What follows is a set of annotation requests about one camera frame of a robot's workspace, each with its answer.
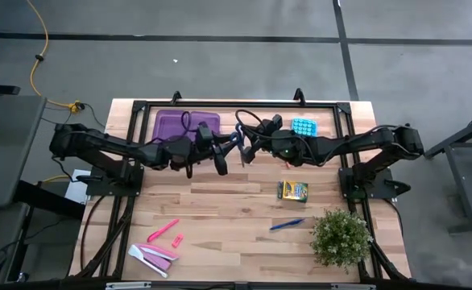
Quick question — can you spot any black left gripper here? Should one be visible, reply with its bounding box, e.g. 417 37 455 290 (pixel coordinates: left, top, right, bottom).
161 123 242 177

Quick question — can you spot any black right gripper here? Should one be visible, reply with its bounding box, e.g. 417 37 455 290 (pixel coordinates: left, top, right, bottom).
241 120 292 165

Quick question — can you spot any yellow green crayon box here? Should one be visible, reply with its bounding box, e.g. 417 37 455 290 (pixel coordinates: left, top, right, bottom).
276 180 309 203

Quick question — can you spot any blue pen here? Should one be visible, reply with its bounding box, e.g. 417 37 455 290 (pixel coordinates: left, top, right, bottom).
269 217 306 232

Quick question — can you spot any pink highlighter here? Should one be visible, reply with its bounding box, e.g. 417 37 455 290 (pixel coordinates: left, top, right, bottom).
146 218 180 243

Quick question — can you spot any purple plastic pencil case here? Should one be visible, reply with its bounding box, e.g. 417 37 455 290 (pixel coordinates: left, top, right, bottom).
151 109 222 145

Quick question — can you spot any pink white stapler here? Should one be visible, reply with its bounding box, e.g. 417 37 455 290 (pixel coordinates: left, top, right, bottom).
127 242 180 280

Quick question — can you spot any green artificial potted plant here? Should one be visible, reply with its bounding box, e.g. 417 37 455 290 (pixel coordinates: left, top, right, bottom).
308 207 375 275

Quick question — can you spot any white flat box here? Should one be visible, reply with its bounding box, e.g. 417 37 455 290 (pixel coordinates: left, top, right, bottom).
64 168 93 205

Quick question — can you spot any grey office desk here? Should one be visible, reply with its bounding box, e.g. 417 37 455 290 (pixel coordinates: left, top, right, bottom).
0 94 47 209

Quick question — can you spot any dark metal stand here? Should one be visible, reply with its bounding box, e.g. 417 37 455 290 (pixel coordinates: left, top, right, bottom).
423 110 472 234

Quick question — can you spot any grey keyboard desk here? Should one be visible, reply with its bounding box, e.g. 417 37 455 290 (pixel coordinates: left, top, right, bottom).
0 201 31 283

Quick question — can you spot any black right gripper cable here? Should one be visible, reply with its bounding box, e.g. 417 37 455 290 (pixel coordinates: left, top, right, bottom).
234 109 270 134

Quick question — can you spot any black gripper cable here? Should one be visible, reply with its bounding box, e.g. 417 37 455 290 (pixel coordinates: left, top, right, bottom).
234 109 270 134
180 110 193 140

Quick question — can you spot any black aluminium table frame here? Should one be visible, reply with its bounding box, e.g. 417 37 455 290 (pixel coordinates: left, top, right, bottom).
68 98 412 290

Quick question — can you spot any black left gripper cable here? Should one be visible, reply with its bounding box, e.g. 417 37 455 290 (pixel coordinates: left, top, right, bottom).
180 110 193 140

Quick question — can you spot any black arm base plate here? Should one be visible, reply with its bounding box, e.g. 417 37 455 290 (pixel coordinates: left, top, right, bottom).
76 163 145 197
337 167 412 201

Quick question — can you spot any thin black floor cable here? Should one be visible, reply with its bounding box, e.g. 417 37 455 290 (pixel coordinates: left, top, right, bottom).
41 102 107 130

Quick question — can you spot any yellow extension cable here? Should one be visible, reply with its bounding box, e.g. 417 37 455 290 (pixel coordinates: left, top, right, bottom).
25 0 85 114

